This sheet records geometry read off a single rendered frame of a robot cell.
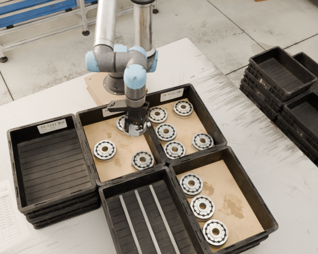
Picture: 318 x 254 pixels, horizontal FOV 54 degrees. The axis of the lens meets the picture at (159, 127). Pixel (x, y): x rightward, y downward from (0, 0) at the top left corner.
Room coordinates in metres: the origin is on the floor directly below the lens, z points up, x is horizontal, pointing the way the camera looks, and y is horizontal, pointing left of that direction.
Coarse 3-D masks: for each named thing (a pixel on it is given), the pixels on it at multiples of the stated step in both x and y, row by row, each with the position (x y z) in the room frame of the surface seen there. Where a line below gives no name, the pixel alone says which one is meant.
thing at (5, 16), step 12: (12, 0) 2.25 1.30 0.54; (24, 0) 2.30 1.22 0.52; (36, 0) 2.37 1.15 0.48; (48, 0) 2.43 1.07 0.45; (60, 0) 2.48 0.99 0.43; (72, 0) 2.55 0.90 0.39; (0, 12) 2.18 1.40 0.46; (12, 12) 2.23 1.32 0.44; (24, 12) 2.29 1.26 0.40; (36, 12) 2.35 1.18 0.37; (48, 12) 2.41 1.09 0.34; (0, 24) 2.16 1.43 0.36; (12, 24) 2.22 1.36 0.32
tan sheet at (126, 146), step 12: (108, 120) 0.92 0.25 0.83; (96, 132) 0.84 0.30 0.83; (108, 132) 0.85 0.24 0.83; (120, 144) 0.79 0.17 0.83; (132, 144) 0.79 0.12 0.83; (144, 144) 0.80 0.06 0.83; (120, 156) 0.72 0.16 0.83; (96, 168) 0.65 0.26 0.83; (108, 168) 0.65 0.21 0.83; (120, 168) 0.66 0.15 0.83; (132, 168) 0.67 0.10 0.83
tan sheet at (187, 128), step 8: (168, 104) 1.06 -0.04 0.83; (168, 112) 1.01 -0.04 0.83; (168, 120) 0.96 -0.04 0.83; (176, 120) 0.96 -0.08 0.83; (184, 120) 0.97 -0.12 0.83; (192, 120) 0.97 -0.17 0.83; (176, 128) 0.91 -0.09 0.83; (184, 128) 0.92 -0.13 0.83; (192, 128) 0.92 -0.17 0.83; (200, 128) 0.93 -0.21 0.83; (176, 136) 0.87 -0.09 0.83; (184, 136) 0.87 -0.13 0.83; (192, 136) 0.87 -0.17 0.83; (184, 144) 0.82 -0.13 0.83; (192, 152) 0.78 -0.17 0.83
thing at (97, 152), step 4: (104, 140) 0.78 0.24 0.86; (96, 144) 0.75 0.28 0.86; (100, 144) 0.76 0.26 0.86; (104, 144) 0.76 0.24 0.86; (108, 144) 0.76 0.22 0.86; (112, 144) 0.76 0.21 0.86; (96, 148) 0.73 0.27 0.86; (112, 148) 0.74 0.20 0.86; (96, 152) 0.71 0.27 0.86; (112, 152) 0.72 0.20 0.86; (96, 156) 0.69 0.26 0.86; (100, 156) 0.70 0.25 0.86; (104, 156) 0.70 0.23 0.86; (108, 156) 0.70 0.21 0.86; (112, 156) 0.70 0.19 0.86
